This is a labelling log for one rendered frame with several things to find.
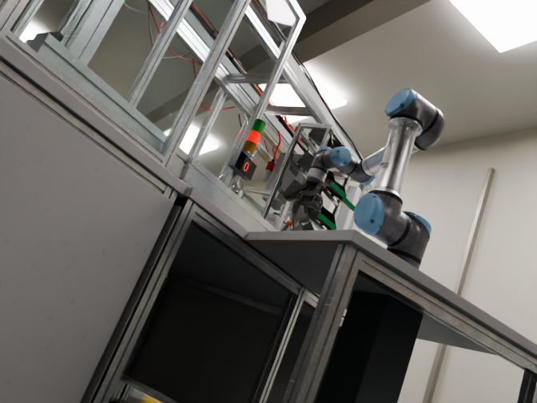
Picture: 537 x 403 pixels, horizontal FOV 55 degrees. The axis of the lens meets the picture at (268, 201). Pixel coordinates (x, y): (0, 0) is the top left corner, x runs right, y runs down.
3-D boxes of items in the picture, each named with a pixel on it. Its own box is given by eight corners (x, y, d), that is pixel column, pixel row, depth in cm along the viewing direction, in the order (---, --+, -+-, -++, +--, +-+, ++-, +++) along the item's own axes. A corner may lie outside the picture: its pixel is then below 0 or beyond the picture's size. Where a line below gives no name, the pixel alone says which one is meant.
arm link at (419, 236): (429, 264, 165) (443, 225, 168) (399, 246, 159) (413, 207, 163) (403, 262, 175) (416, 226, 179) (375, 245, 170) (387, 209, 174)
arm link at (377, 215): (405, 245, 160) (442, 101, 179) (370, 223, 154) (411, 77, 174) (379, 249, 170) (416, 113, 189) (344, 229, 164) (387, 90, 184)
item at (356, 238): (558, 368, 158) (559, 359, 159) (351, 240, 118) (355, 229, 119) (390, 333, 217) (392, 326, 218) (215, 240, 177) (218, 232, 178)
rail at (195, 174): (310, 289, 213) (320, 265, 216) (179, 188, 145) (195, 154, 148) (299, 286, 216) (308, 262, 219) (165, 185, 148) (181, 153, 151)
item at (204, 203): (371, 337, 251) (373, 331, 252) (188, 197, 137) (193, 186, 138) (169, 273, 333) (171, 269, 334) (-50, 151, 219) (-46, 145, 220)
